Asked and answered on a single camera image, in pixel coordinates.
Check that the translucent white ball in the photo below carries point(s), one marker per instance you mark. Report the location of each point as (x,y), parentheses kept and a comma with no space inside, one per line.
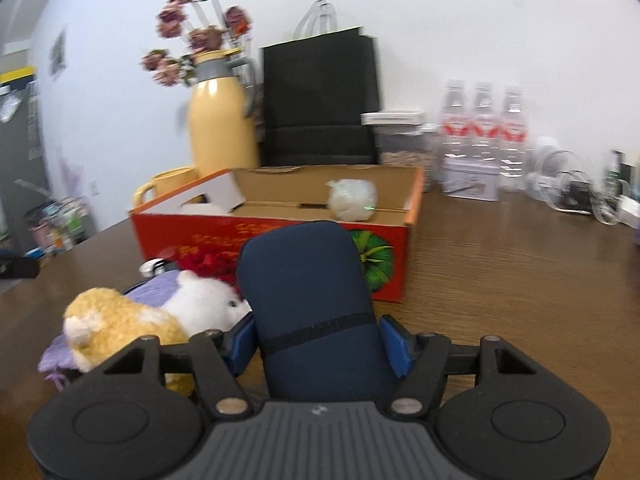
(352,200)

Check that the white plush toy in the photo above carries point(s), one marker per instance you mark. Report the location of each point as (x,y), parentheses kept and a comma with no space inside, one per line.
(201,304)

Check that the water bottle left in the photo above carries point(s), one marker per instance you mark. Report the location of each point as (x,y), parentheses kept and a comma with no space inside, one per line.
(454,123)

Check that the yellow plush toy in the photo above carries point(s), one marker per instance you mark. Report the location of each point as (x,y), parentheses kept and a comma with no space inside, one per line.
(99,322)

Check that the water bottle middle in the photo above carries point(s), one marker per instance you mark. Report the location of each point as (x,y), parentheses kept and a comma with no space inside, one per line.
(484,125)

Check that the yellow ceramic mug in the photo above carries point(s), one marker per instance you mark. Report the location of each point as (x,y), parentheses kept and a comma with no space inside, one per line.
(164,183)

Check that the white flat box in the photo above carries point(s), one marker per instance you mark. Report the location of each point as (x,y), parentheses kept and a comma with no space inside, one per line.
(393,118)

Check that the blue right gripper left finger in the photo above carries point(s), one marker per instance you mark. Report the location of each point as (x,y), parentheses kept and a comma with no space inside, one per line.
(239,345)

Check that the yellow thermos jug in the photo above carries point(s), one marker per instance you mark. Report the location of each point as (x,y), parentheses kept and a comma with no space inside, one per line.
(221,112)

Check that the dark blue zip case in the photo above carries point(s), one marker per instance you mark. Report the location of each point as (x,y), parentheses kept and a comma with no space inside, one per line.
(317,331)

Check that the white power adapter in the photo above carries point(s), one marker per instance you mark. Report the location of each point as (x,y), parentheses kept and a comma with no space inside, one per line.
(628,212)

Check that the black paper shopping bag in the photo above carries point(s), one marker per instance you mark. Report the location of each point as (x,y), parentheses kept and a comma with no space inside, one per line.
(316,87)

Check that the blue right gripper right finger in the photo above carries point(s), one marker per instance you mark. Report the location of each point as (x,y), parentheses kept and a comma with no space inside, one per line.
(399,343)

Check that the orange cardboard box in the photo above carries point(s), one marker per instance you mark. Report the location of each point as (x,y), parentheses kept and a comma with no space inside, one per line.
(285,210)

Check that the lavender cloth pouch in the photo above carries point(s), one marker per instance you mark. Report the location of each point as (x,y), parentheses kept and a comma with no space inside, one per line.
(57,363)

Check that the white tin box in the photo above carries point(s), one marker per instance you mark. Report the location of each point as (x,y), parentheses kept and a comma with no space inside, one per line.
(466,178)

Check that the water bottle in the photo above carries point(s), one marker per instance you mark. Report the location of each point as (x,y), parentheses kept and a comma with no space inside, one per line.
(454,123)
(484,125)
(513,136)

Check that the water bottle right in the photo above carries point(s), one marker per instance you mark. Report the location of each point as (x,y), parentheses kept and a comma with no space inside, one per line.
(513,136)

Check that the small white round case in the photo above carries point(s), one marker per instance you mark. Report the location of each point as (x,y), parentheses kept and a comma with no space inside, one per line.
(152,268)

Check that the white round camera device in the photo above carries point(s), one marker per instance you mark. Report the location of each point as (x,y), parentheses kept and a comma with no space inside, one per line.
(545,161)

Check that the metal wire rack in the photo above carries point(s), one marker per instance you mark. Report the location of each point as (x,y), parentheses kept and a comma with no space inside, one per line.
(57,226)

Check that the dried pink rose bouquet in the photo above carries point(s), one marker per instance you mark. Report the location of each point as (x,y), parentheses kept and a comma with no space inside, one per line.
(203,26)

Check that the clear container of nuts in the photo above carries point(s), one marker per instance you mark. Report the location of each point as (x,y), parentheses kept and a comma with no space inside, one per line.
(408,146)

